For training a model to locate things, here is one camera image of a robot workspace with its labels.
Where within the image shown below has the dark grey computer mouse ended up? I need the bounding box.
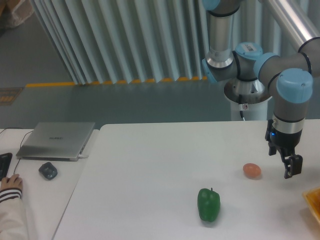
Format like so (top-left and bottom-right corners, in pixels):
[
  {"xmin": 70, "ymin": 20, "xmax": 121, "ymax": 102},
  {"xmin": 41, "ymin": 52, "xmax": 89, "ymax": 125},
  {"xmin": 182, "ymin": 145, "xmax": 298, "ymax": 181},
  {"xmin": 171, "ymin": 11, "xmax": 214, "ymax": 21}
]
[{"xmin": 38, "ymin": 162, "xmax": 58, "ymax": 181}]

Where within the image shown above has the black keyboard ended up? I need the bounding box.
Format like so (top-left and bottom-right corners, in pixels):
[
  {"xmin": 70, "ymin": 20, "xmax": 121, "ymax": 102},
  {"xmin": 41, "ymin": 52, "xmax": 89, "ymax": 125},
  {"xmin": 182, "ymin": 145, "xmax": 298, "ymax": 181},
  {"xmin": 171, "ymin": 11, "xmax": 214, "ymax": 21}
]
[{"xmin": 0, "ymin": 152, "xmax": 13, "ymax": 180}]

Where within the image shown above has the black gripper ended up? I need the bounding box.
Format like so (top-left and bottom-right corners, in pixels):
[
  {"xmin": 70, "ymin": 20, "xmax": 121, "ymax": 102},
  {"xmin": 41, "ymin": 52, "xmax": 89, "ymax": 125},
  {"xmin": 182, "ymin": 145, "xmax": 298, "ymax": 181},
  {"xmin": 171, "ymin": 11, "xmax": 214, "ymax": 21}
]
[{"xmin": 265, "ymin": 119, "xmax": 303, "ymax": 179}]

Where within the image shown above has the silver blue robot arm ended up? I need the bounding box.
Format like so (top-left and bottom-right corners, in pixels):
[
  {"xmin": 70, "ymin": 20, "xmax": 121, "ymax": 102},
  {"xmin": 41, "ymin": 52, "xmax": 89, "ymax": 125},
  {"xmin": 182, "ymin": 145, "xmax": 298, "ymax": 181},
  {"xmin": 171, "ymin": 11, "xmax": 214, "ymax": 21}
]
[{"xmin": 202, "ymin": 0, "xmax": 320, "ymax": 179}]

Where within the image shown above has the green bell pepper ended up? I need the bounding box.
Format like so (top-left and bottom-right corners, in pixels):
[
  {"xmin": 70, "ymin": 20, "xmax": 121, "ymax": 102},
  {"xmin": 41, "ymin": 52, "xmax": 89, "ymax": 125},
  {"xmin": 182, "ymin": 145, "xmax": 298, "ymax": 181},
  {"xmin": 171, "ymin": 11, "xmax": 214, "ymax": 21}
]
[{"xmin": 197, "ymin": 188, "xmax": 221, "ymax": 223}]

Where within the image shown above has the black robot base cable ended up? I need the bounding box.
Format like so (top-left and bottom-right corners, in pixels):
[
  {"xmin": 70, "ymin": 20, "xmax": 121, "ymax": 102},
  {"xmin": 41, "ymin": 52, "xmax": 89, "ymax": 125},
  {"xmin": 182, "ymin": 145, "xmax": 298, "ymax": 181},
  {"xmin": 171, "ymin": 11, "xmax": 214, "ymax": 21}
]
[{"xmin": 238, "ymin": 93, "xmax": 246, "ymax": 122}]

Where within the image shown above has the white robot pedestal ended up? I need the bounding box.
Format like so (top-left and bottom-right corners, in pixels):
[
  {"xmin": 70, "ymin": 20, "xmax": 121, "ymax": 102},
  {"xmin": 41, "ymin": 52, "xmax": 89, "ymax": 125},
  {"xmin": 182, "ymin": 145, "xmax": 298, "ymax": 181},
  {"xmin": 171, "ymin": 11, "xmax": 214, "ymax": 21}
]
[{"xmin": 224, "ymin": 78, "xmax": 271, "ymax": 121}]

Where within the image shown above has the white corrugated partition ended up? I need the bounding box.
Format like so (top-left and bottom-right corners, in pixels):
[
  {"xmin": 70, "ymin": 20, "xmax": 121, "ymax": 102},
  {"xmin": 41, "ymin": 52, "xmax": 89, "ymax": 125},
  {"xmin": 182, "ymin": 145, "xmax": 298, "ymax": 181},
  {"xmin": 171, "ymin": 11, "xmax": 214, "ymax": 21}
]
[{"xmin": 29, "ymin": 0, "xmax": 286, "ymax": 86}]

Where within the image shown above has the silver closed laptop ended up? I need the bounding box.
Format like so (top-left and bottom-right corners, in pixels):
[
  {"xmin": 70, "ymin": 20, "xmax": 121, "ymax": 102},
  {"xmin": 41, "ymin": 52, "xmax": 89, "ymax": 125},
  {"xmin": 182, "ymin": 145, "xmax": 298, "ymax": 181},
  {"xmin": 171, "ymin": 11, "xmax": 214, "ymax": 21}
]
[{"xmin": 16, "ymin": 122, "xmax": 95, "ymax": 162}]

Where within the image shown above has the white striped sleeve forearm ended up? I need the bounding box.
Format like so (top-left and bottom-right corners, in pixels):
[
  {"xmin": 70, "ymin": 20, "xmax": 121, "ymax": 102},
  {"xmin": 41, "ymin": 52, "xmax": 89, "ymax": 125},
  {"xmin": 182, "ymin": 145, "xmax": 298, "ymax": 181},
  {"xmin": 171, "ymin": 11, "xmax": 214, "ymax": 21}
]
[{"xmin": 0, "ymin": 188, "xmax": 29, "ymax": 240}]

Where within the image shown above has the person's hand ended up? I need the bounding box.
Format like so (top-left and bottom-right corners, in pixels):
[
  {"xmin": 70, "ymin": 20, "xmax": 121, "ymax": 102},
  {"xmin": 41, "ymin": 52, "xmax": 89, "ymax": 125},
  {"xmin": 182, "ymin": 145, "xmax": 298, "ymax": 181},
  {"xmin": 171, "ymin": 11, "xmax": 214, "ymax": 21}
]
[{"xmin": 0, "ymin": 174, "xmax": 23, "ymax": 202}]

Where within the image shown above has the yellow basket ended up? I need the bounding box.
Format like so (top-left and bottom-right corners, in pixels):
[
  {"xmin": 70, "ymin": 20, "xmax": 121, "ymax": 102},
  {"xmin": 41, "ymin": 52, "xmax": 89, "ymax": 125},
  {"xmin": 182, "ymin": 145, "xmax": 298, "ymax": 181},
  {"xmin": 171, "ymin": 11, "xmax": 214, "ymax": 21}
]
[{"xmin": 302, "ymin": 187, "xmax": 320, "ymax": 224}]

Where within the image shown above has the brown egg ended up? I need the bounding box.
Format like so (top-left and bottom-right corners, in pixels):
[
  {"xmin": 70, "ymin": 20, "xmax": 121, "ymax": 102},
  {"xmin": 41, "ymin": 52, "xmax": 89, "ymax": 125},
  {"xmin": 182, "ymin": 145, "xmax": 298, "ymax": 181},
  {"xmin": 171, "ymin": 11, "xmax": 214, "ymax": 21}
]
[{"xmin": 242, "ymin": 163, "xmax": 262, "ymax": 179}]

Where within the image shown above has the black laptop cable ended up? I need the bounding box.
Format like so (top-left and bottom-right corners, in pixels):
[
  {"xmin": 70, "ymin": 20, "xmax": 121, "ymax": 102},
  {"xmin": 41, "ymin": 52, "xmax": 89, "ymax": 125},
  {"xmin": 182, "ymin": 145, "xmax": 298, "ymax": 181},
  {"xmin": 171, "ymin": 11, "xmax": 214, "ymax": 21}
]
[{"xmin": 0, "ymin": 127, "xmax": 37, "ymax": 179}]

